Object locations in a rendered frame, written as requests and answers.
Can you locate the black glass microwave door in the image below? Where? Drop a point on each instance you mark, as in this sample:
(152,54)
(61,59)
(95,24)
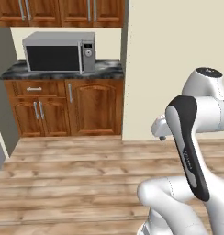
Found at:
(52,57)

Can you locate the grey microwave oven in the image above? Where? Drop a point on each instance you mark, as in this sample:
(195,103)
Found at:
(60,38)

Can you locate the brown wooden base cupboards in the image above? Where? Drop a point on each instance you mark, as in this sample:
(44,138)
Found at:
(94,107)

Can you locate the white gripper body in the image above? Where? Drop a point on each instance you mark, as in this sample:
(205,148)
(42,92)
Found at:
(159,127)

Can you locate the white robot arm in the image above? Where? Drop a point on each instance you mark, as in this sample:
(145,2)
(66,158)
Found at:
(215,113)

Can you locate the brown wooden wall cupboards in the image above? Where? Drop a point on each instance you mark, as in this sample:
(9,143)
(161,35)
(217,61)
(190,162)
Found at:
(74,12)

